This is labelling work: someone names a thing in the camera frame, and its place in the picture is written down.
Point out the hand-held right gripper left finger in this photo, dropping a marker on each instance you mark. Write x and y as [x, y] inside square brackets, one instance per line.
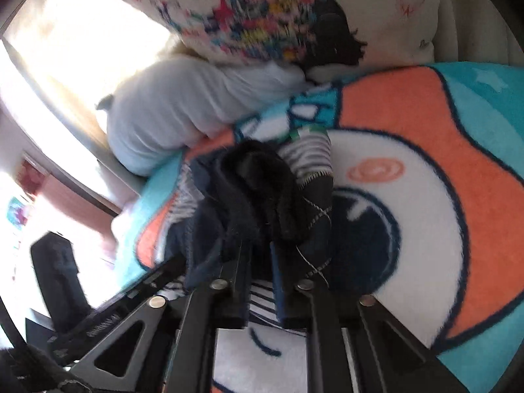
[235, 294]

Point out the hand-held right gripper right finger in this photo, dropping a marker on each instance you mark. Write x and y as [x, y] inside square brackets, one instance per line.
[286, 299]

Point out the black pants with striped bands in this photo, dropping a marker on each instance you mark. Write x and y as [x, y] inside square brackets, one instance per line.
[254, 188]

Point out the black chair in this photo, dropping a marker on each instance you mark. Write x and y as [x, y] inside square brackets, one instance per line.
[57, 274]

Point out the teal printed fleece blanket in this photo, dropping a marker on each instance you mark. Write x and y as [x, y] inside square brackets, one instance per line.
[409, 172]

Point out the grey pillow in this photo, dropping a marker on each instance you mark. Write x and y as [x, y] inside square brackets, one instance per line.
[163, 110]

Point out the cream draped cloth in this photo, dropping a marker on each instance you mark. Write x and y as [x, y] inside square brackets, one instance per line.
[82, 41]

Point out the cream floral cushion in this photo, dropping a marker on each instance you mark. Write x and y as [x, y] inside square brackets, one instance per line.
[266, 8]

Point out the colourful wall poster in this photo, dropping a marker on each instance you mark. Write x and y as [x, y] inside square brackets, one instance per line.
[18, 211]

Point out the red wall hanging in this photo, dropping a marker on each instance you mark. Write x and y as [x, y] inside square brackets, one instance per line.
[32, 176]

